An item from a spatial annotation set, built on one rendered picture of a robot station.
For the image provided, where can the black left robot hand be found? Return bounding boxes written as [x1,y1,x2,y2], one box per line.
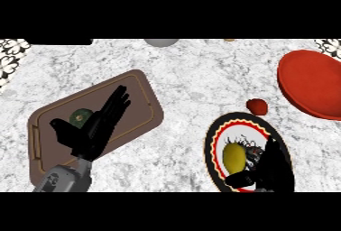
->
[47,85,132,162]

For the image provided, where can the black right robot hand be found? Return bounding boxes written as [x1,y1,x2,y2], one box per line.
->
[225,135,295,193]

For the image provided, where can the yellow lemon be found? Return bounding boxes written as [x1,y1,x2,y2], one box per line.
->
[222,142,248,176]

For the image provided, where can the patterned round plate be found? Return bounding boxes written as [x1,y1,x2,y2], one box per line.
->
[204,112,295,193]

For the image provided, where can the red bowl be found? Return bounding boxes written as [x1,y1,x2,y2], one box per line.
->
[276,49,341,122]

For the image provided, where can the green avocado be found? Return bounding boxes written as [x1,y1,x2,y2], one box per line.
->
[68,108,95,130]

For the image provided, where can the brown cutting board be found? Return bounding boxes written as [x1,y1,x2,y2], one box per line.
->
[27,69,165,184]

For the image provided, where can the small red fruit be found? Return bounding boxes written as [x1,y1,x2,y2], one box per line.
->
[245,97,269,116]

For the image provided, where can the black flat appliance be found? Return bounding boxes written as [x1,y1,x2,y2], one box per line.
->
[27,38,95,46]

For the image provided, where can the grey round object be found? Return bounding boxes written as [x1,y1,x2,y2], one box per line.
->
[143,38,182,48]

